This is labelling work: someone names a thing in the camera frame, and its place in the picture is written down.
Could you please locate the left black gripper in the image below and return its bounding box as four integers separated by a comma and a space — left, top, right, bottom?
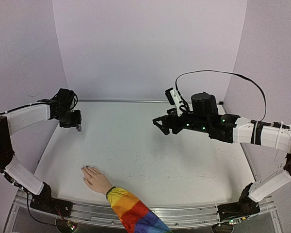
56, 109, 82, 129

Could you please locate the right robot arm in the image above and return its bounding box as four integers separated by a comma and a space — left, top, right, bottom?
152, 88, 291, 202

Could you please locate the rainbow sleeve forearm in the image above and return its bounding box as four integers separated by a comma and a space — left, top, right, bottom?
106, 186, 172, 233

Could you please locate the mannequin hand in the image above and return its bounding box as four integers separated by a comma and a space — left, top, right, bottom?
81, 166, 113, 195

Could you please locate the aluminium front rail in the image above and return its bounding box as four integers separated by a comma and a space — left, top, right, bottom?
18, 184, 275, 233

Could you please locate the left base black cable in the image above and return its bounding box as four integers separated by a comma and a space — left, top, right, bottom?
26, 191, 71, 226

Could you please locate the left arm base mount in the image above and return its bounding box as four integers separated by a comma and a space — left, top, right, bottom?
30, 182, 73, 217

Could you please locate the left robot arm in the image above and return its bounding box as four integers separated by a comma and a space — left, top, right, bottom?
0, 88, 81, 212

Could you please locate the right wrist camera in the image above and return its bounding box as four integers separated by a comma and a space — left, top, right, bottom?
165, 88, 190, 117

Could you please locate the rear table edge rail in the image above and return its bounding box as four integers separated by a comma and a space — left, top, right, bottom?
77, 98, 224, 105

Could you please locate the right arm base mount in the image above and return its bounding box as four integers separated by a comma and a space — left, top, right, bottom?
217, 183, 260, 223

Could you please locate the right black camera cable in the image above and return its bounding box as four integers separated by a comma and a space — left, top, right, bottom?
175, 70, 267, 122

